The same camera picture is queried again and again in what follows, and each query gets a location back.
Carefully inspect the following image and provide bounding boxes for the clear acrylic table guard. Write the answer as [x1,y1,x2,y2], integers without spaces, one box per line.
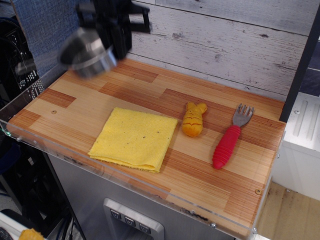
[2,59,285,240]

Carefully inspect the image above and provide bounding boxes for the silver button panel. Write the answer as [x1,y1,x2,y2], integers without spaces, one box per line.
[103,198,165,240]

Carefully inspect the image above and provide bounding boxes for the yellow object bottom left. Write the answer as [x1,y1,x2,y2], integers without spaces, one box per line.
[18,228,45,240]

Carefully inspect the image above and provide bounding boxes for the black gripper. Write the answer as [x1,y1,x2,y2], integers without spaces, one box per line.
[75,0,151,60]

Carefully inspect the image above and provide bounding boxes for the dark right vertical post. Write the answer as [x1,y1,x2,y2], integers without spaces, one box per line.
[279,6,320,123]

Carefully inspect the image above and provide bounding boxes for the stainless steel saucepan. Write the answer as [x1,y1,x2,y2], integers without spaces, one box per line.
[14,26,118,80]

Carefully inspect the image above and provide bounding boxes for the white ribbed box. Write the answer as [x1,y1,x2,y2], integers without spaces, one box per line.
[271,92,320,200]

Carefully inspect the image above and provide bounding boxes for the black plastic crate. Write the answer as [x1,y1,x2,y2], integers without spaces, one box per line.
[0,17,41,101]

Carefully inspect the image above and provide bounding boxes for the orange plush toy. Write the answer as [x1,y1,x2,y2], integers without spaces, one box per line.
[182,102,208,137]

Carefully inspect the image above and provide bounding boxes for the red handled metal fork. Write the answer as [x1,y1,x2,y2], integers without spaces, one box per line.
[212,103,255,170]

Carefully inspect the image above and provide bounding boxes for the yellow folded towel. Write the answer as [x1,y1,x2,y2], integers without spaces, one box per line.
[88,107,178,173]

